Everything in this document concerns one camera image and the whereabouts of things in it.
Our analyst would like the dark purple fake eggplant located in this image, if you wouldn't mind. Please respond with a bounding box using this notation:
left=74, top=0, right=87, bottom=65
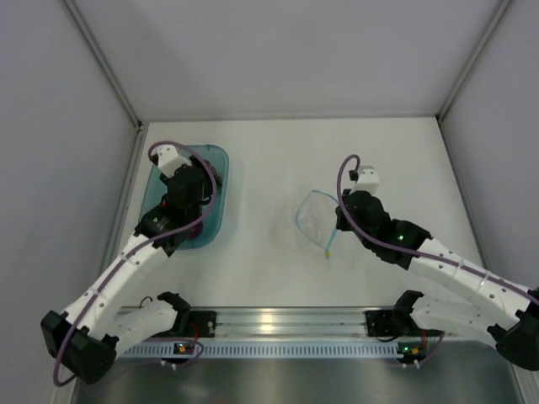
left=189, top=222, right=204, bottom=239

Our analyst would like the clear zip top bag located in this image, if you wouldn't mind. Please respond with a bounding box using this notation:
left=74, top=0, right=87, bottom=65
left=294, top=189, right=338, bottom=259

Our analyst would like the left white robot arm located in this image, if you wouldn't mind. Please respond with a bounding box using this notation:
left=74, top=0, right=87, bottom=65
left=40, top=155, right=222, bottom=387

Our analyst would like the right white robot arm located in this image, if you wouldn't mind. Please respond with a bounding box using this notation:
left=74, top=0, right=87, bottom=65
left=336, top=189, right=538, bottom=371

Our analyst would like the teal plastic bin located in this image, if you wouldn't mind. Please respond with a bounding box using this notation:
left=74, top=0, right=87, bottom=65
left=135, top=141, right=229, bottom=254

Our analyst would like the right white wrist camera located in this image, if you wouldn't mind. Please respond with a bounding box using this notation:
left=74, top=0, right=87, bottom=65
left=349, top=166, right=380, bottom=195

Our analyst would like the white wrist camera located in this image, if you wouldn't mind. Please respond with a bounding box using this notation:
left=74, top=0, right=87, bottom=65
left=150, top=144, right=191, bottom=178
left=349, top=166, right=380, bottom=195

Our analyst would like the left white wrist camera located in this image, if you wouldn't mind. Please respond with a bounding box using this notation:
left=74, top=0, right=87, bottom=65
left=150, top=144, right=191, bottom=178

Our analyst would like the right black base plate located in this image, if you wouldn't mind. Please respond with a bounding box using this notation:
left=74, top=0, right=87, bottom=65
left=365, top=310, right=416, bottom=338

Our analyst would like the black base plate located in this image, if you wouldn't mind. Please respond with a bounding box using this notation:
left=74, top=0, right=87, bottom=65
left=365, top=310, right=416, bottom=338
left=174, top=311, right=217, bottom=338

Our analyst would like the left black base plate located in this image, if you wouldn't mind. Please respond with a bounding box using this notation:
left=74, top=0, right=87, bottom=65
left=174, top=311, right=217, bottom=338

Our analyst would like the white slotted cable duct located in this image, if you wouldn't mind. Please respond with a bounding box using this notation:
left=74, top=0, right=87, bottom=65
left=121, top=340, right=422, bottom=359

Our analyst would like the aluminium mounting rail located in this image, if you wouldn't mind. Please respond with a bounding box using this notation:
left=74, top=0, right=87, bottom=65
left=117, top=306, right=506, bottom=340

